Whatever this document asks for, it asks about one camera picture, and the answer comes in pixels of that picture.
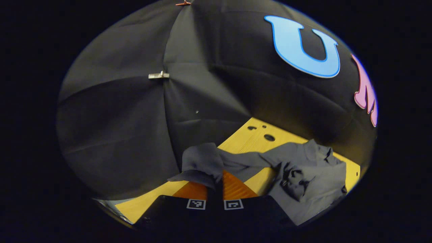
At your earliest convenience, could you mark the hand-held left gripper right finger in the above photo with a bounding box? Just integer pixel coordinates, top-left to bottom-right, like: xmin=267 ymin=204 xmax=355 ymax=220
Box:
xmin=216 ymin=170 xmax=297 ymax=233

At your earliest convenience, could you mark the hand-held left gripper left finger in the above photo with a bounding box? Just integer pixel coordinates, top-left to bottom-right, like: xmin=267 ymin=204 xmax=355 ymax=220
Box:
xmin=133 ymin=182 xmax=215 ymax=233

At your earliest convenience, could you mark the grey shirt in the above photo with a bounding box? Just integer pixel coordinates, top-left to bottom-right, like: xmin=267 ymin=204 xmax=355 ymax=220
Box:
xmin=168 ymin=139 xmax=348 ymax=226

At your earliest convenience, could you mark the black backdrop cloth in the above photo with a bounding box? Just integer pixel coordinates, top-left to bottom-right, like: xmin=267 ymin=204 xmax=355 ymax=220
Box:
xmin=57 ymin=0 xmax=378 ymax=200

